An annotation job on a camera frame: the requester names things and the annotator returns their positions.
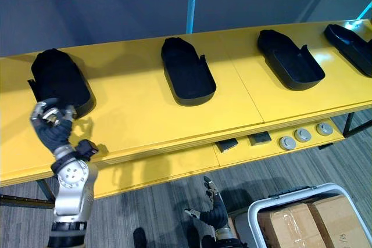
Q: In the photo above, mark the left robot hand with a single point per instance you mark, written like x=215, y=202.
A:
x=53, y=134

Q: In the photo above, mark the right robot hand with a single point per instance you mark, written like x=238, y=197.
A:
x=213, y=211

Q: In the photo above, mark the black plastic housing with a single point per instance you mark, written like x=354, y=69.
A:
x=290, y=62
x=348, y=46
x=187, y=72
x=59, y=79

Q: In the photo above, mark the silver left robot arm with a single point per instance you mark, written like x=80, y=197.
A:
x=71, y=192

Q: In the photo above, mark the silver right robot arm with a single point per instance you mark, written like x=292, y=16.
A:
x=223, y=237

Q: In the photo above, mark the yellow shelf unit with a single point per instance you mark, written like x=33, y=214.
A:
x=145, y=105

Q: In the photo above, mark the white plastic crate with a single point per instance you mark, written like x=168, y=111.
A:
x=257, y=219

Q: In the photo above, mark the small dark grey block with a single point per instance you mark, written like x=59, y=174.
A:
x=259, y=138
x=226, y=145

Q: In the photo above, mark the brown cardboard box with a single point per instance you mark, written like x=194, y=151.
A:
x=343, y=219
x=286, y=227

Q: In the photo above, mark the dark robot foot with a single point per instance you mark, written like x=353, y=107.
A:
x=140, y=237

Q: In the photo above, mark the grey round cap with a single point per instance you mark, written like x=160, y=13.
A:
x=324, y=128
x=302, y=134
x=287, y=143

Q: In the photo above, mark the light blue vertical strip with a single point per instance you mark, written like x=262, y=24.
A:
x=364, y=10
x=191, y=1

